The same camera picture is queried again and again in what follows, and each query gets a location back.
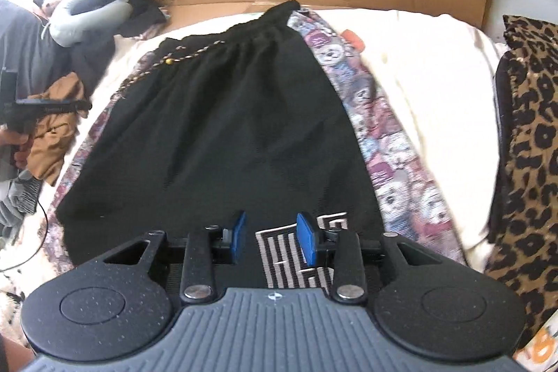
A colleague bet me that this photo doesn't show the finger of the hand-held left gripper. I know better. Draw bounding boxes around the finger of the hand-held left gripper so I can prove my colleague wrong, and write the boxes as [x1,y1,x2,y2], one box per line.
[15,99,93,115]

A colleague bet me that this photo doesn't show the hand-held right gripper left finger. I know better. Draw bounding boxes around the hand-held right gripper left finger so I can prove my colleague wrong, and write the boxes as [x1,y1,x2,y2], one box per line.
[102,210,248,305]

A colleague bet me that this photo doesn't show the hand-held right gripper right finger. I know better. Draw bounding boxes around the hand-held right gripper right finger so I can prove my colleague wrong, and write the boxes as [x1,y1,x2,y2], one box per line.
[295,212,469,305]

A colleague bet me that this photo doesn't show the black and printed shorts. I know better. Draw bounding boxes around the black and printed shorts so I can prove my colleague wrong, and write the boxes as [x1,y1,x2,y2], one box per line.
[41,1,467,298]

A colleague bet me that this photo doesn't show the pile of black clothes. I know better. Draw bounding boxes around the pile of black clothes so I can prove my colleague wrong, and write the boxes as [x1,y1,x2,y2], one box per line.
[70,0,168,76]

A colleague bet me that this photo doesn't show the person's left hand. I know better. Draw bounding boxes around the person's left hand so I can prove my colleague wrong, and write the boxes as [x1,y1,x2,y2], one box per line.
[0,129,36,170]

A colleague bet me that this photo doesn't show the brown garment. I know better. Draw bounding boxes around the brown garment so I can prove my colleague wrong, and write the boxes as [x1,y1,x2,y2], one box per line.
[26,71,92,187]

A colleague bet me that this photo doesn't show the grey garment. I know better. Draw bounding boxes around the grey garment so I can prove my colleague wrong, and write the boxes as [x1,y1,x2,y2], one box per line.
[0,172,44,237]

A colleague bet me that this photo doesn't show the plush bear toy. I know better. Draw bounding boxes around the plush bear toy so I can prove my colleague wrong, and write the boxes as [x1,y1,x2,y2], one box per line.
[32,0,62,20]

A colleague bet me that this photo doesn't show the grey neck pillow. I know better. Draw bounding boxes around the grey neck pillow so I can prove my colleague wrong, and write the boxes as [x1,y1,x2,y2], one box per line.
[49,0,131,48]

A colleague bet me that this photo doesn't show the cream cartoon print blanket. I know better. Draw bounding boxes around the cream cartoon print blanket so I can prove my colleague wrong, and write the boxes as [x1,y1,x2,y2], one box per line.
[0,8,558,372]

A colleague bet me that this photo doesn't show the leopard print pillow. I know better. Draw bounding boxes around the leopard print pillow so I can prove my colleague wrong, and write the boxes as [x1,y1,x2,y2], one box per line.
[484,15,558,351]

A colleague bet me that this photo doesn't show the thin black cable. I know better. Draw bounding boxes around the thin black cable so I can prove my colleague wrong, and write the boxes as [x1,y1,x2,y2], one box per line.
[0,198,50,273]

